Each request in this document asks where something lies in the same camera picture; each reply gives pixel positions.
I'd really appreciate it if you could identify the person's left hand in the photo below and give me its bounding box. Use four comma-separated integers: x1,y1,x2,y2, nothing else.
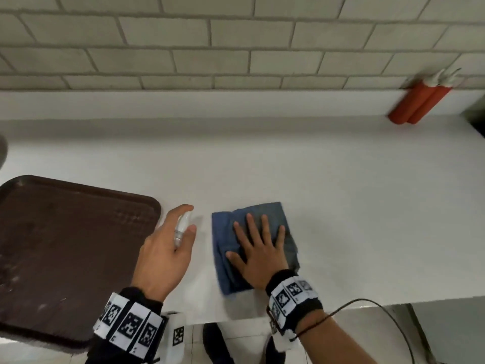
131,204,198,303

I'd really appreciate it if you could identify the blue cloth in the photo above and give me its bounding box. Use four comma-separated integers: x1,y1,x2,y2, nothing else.
211,202,301,296

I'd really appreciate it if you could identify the brown plastic tray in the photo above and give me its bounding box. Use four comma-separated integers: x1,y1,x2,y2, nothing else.
0,175,163,349

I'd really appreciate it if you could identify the red tube with white nozzle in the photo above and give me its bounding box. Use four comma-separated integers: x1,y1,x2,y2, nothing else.
407,68,463,125
387,70,446,125

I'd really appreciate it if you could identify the small clear spray bottle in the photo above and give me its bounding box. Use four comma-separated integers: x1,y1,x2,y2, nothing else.
174,211,195,248

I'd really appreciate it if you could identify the black shoe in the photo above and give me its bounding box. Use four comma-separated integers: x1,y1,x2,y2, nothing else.
265,334,287,364
203,322,236,364

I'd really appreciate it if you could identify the grey cabinet front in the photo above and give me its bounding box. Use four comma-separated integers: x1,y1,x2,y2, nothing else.
407,297,485,364

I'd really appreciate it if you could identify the person's right hand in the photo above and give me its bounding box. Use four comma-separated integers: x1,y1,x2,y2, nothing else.
226,213,289,290

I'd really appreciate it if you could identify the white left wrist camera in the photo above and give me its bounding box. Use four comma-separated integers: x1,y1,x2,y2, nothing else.
162,311,187,355

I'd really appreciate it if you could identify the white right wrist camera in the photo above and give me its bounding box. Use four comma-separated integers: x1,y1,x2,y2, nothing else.
270,317,302,352

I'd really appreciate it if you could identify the left wristband with marker tags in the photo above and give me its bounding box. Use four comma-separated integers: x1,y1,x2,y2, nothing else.
93,287,167,362

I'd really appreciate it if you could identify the person's left forearm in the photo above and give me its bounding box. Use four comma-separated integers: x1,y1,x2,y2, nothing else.
85,335,160,364

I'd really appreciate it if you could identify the wristband with marker tags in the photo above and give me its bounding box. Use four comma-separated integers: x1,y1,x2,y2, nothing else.
93,287,167,362
265,270,324,335

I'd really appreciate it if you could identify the person's right forearm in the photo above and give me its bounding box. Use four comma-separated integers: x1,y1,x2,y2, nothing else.
294,310,376,364

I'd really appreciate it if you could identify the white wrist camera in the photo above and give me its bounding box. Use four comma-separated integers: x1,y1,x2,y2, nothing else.
162,311,187,355
270,317,302,352

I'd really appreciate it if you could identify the right wristband with marker tags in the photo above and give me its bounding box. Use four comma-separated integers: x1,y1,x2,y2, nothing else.
265,270,324,335

